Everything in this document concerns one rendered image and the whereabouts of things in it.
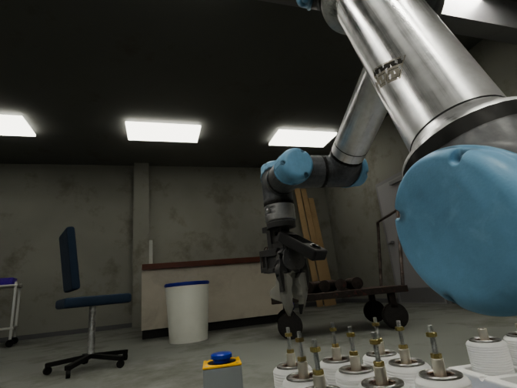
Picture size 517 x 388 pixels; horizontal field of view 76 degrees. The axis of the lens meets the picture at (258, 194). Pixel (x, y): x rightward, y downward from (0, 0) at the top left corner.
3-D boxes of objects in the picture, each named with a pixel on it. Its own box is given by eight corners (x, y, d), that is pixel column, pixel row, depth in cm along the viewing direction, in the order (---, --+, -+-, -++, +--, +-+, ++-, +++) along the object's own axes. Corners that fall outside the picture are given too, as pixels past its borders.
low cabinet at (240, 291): (247, 314, 670) (243, 269, 695) (290, 320, 451) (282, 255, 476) (147, 326, 614) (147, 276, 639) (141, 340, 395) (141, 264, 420)
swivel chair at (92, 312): (133, 356, 281) (135, 233, 311) (128, 369, 228) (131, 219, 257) (51, 368, 262) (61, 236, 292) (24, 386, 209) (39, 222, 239)
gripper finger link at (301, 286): (295, 310, 81) (286, 272, 83) (313, 310, 77) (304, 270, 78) (286, 314, 79) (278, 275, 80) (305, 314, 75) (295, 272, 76)
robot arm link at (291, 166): (326, 145, 72) (308, 164, 83) (278, 145, 70) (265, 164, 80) (331, 179, 70) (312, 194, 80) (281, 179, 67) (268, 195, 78)
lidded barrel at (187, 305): (216, 339, 335) (213, 279, 351) (166, 346, 318) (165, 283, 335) (207, 335, 379) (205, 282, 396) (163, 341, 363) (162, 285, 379)
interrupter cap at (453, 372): (411, 375, 66) (410, 370, 66) (446, 369, 67) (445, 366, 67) (434, 385, 58) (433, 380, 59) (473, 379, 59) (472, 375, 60)
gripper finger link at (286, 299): (275, 316, 76) (275, 275, 80) (294, 316, 72) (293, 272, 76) (265, 316, 75) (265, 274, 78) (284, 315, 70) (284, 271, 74)
